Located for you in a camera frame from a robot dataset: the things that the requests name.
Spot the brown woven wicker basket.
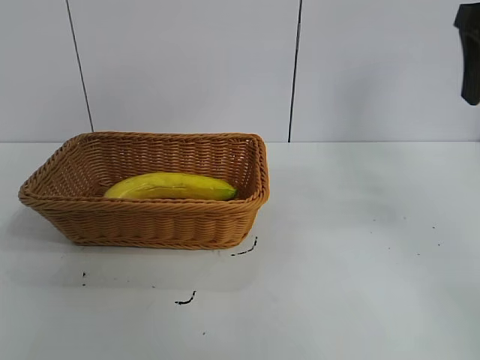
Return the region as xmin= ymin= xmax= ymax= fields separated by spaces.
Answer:
xmin=17 ymin=130 xmax=271 ymax=251

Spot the black ridged right gripper finger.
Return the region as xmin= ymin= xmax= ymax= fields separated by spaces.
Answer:
xmin=452 ymin=3 xmax=480 ymax=107

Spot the yellow banana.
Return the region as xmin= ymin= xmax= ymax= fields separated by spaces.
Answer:
xmin=103 ymin=172 xmax=239 ymax=202

